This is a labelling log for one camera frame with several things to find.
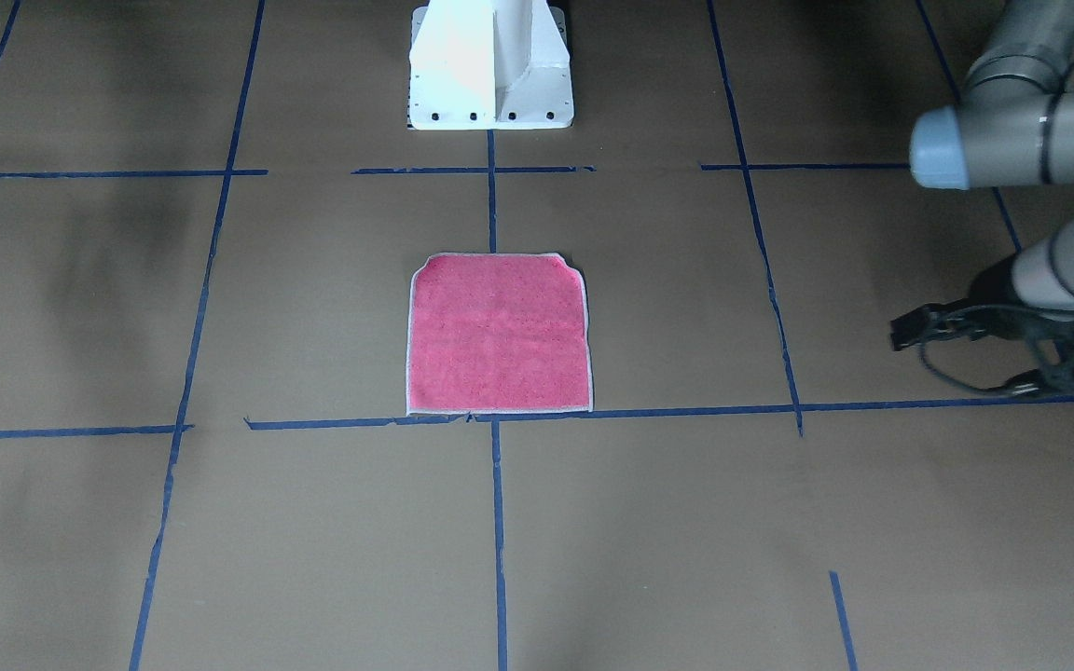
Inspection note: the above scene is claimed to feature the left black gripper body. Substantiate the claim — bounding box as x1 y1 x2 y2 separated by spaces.
960 303 1074 394

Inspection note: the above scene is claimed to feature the pink towel with white edge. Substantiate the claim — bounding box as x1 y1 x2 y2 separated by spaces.
405 253 594 415

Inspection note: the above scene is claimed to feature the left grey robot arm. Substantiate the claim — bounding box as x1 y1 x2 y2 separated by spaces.
890 1 1074 400

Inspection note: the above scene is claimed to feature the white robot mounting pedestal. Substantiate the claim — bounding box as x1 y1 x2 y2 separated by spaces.
406 1 575 131

